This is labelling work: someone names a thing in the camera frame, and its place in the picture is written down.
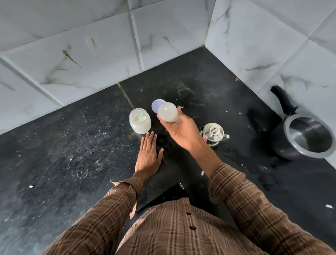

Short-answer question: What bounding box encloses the brown plaid shirt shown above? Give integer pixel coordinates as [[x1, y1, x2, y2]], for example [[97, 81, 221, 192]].
[[42, 163, 336, 255]]

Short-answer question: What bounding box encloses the small steel pot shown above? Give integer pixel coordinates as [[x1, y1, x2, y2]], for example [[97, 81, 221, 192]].
[[200, 123, 230, 147]]

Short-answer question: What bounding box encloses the pale purple round lid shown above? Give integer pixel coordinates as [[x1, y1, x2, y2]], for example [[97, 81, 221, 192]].
[[151, 99, 166, 114]]

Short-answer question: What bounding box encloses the person's left forearm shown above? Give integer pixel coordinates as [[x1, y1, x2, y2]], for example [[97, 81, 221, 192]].
[[42, 172, 158, 255]]

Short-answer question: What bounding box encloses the black pressure cooker with handle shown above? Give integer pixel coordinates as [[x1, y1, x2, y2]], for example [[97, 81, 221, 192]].
[[270, 85, 336, 161]]

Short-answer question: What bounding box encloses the person's right forearm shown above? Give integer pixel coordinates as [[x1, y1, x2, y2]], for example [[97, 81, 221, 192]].
[[188, 143, 336, 255]]

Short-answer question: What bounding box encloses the person's right hand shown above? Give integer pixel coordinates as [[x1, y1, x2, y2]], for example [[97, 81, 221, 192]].
[[157, 106, 204, 152]]

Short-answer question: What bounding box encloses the translucent white plastic jar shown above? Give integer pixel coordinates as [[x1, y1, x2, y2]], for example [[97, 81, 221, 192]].
[[158, 102, 179, 123]]

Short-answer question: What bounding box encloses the glass jar with white contents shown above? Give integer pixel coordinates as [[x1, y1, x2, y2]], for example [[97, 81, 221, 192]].
[[129, 108, 152, 135]]

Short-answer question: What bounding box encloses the steel lid with knob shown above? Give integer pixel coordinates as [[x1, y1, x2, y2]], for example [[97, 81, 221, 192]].
[[203, 123, 224, 142]]

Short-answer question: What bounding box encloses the person's left hand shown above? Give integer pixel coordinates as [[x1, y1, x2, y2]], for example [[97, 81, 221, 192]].
[[135, 132, 164, 177]]

